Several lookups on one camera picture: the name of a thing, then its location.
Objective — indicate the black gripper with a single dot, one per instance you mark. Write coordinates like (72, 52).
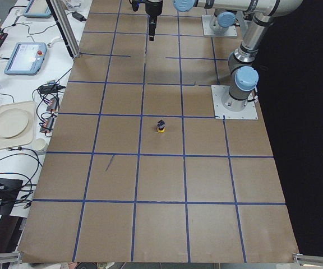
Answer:
(153, 8)

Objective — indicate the yellow push button switch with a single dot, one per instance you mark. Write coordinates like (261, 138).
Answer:
(160, 127)

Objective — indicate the black power adapter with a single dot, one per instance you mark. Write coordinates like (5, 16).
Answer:
(79, 17)

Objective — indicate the far blue teach pendant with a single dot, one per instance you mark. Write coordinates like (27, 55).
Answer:
(37, 9)

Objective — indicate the blue teach pendant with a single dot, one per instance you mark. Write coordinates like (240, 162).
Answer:
(26, 59)
(37, 9)

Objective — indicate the near blue teach pendant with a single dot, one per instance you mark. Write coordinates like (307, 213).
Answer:
(26, 59)

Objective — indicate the brown paper table cover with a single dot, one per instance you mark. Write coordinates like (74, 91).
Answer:
(114, 189)

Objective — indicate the white paper cup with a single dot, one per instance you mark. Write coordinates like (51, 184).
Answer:
(40, 146)

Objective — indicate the beige square tray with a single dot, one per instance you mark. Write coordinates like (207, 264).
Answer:
(28, 134)

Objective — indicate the beige round plate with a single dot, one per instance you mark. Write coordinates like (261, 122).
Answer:
(13, 122)

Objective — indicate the aluminium frame post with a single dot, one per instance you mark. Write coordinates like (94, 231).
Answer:
(64, 27)

